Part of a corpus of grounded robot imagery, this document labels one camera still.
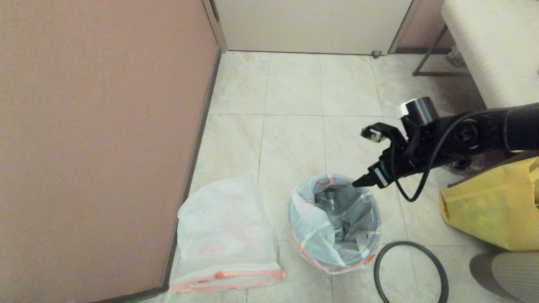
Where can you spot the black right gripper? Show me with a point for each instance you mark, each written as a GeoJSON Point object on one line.
{"type": "Point", "coordinates": [400, 164]}

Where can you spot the black round trash bin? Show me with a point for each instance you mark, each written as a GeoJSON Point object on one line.
{"type": "Point", "coordinates": [358, 210]}

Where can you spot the white bag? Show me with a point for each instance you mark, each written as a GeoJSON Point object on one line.
{"type": "Point", "coordinates": [311, 227]}

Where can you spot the yellow fabric bag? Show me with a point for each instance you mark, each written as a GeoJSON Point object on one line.
{"type": "Point", "coordinates": [492, 210]}

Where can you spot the white plastic bag liner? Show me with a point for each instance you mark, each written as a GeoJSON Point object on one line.
{"type": "Point", "coordinates": [223, 227]}

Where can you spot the clear plastic bottle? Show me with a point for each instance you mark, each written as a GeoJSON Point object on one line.
{"type": "Point", "coordinates": [335, 223]}

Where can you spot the small clear plastic wrapper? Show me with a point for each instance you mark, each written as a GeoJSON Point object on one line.
{"type": "Point", "coordinates": [454, 56]}

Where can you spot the white door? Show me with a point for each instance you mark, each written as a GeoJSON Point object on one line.
{"type": "Point", "coordinates": [311, 25]}

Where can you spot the grey ribbed round pad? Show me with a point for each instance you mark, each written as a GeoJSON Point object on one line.
{"type": "Point", "coordinates": [513, 273]}

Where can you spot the dark grey baseboard strip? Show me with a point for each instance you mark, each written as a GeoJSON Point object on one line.
{"type": "Point", "coordinates": [192, 168]}

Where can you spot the dark metal table frame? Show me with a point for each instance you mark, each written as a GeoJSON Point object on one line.
{"type": "Point", "coordinates": [440, 74]}

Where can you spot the grey door frame post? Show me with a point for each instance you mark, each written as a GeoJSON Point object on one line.
{"type": "Point", "coordinates": [214, 25]}
{"type": "Point", "coordinates": [404, 25]}

